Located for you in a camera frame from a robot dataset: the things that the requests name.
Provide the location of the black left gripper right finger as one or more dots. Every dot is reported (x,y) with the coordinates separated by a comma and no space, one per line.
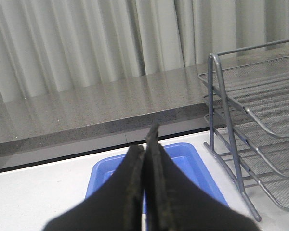
(175,203)

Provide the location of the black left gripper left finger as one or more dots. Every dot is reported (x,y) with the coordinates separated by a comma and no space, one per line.
(116,206)

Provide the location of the blue plastic bin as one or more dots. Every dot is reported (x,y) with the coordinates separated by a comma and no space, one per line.
(183,155)

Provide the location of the silver mesh tray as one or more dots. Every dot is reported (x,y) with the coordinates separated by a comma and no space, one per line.
(260,151)
(261,92)
(222,146)

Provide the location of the silver metal rack frame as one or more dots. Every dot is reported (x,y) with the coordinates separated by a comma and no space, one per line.
(216,97)

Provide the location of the grey stone counter ledge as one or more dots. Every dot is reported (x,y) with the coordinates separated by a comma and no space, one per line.
(100,116)

